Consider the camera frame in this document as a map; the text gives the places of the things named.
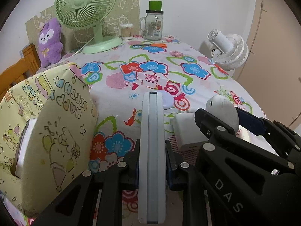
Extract white charger adapter block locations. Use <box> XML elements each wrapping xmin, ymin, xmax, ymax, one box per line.
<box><xmin>171</xmin><ymin>113</ymin><xmax>208</xmax><ymax>152</ymax></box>

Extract white power bank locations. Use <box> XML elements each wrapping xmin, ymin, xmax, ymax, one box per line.
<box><xmin>138</xmin><ymin>91</ymin><xmax>166</xmax><ymax>225</ymax></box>

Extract white earbuds case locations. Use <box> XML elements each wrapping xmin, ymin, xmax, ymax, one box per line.
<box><xmin>206</xmin><ymin>95</ymin><xmax>239</xmax><ymax>133</ymax></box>

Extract lilac oval pebble object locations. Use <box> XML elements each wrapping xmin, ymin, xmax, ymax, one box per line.
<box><xmin>161</xmin><ymin>91</ymin><xmax>174</xmax><ymax>110</ymax></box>

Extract beige door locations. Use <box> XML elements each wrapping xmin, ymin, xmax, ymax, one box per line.
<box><xmin>234</xmin><ymin>0</ymin><xmax>300</xmax><ymax>130</ymax></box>

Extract yellow cartoon fabric storage box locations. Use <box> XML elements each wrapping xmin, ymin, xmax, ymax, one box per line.
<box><xmin>1</xmin><ymin>63</ymin><xmax>98</xmax><ymax>216</ymax></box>

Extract floral tablecloth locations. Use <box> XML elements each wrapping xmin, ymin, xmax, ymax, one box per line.
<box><xmin>0</xmin><ymin>34</ymin><xmax>278</xmax><ymax>226</ymax></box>

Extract white clip fan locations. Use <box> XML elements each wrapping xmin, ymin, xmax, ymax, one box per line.
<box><xmin>207</xmin><ymin>29</ymin><xmax>249</xmax><ymax>71</ymax></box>

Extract wooden chair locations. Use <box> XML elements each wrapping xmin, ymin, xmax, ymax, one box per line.
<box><xmin>0</xmin><ymin>43</ymin><xmax>41</xmax><ymax>100</ymax></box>

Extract glass mason jar mug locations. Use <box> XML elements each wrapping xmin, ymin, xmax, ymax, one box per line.
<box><xmin>139</xmin><ymin>10</ymin><xmax>164</xmax><ymax>41</ymax></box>

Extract cotton swab container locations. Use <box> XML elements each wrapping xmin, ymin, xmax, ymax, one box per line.
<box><xmin>120</xmin><ymin>23</ymin><xmax>134</xmax><ymax>40</ymax></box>

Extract purple plush toy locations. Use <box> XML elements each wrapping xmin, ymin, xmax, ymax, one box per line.
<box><xmin>38</xmin><ymin>17</ymin><xmax>63</xmax><ymax>68</ymax></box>

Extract green cup on jar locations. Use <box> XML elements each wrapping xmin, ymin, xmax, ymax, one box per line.
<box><xmin>148</xmin><ymin>1</ymin><xmax>162</xmax><ymax>11</ymax></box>

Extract green desk fan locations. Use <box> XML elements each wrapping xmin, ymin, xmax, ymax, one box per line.
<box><xmin>55</xmin><ymin>0</ymin><xmax>122</xmax><ymax>54</ymax></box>

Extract orange handled scissors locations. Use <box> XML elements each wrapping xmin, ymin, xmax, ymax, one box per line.
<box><xmin>142</xmin><ymin>43</ymin><xmax>167</xmax><ymax>48</ymax></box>

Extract white fan power cord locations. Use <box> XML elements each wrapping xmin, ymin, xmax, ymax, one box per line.
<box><xmin>68</xmin><ymin>36</ymin><xmax>98</xmax><ymax>59</ymax></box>

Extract beige cartoon wall sheet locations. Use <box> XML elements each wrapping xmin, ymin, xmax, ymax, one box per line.
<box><xmin>26</xmin><ymin>0</ymin><xmax>140</xmax><ymax>54</ymax></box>

